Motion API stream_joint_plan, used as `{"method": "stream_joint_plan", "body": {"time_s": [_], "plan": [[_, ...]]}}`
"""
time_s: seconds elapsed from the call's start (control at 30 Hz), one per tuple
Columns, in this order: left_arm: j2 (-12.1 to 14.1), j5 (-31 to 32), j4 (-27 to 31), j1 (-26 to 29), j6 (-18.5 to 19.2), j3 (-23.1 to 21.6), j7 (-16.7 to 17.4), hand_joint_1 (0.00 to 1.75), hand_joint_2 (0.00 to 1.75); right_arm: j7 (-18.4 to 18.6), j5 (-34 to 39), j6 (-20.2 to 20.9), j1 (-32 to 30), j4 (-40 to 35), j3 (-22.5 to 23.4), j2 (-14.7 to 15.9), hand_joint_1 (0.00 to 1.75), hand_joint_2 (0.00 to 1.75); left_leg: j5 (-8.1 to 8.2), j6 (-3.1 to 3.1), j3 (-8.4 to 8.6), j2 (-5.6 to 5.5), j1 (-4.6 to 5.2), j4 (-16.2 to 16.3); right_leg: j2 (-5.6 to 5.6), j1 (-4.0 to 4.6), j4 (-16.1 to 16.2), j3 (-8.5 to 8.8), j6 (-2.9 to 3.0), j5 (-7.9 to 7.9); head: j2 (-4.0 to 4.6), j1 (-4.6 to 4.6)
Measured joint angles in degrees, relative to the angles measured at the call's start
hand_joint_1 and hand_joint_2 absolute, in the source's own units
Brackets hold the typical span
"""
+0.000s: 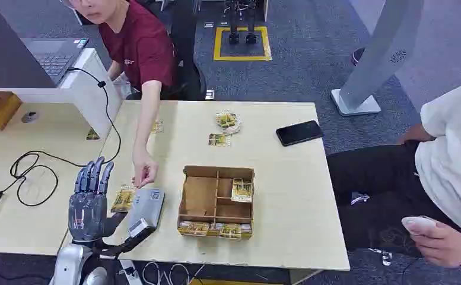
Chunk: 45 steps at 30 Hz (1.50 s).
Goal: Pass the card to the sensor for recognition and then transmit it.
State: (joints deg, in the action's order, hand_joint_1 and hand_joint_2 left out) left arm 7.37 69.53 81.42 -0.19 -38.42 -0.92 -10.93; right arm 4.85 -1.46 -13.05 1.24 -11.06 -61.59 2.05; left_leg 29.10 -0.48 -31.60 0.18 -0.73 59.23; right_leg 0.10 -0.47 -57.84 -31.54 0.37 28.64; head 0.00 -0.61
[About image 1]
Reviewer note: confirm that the black robot legs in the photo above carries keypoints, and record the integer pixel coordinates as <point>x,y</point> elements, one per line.
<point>241,19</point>

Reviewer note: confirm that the yellow floor tape square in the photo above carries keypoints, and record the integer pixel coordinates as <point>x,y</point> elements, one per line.
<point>242,58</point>

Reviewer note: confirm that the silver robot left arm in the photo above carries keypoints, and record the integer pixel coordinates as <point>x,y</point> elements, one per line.
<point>68,263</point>

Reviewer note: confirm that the black office chair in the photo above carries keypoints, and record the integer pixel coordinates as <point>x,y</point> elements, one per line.
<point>187,47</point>

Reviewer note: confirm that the white handheld device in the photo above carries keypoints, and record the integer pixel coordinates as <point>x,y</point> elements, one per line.
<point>417,223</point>

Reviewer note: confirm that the white floor stand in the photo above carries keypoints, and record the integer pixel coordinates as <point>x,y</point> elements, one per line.
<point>375,59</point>

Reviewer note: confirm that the small grey round object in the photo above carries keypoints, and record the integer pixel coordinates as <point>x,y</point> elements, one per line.
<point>29,117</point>

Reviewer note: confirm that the black smartphone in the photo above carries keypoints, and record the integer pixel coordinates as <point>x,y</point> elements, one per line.
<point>299,133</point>

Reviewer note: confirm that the white power strip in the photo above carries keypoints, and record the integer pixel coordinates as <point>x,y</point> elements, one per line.
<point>130,273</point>

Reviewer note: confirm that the person's hand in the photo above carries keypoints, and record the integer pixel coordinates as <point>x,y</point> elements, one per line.
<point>145,169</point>
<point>444,248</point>

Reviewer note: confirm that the dark shoe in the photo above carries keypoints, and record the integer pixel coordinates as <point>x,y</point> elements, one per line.
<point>357,56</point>

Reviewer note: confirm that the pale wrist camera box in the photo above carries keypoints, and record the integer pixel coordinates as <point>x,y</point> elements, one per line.
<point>147,208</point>

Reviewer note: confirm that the yellow printed card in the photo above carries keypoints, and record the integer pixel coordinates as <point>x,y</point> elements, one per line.
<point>230,231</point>
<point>215,229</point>
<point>242,190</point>
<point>157,126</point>
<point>92,134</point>
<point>123,200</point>
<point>219,140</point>
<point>193,229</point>
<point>246,231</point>

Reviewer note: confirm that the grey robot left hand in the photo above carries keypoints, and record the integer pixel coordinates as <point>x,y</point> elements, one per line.
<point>88,212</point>

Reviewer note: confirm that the white desk shelf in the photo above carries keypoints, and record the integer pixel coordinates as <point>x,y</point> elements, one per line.
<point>86,98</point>

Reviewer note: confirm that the dark laptop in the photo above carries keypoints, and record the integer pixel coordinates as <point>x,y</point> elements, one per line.
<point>55,57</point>

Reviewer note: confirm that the wooden card box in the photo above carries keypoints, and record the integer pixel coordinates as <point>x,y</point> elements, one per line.
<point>198,194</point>

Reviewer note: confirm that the person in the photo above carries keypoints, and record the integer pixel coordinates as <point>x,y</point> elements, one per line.
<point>450,157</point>
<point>141,43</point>

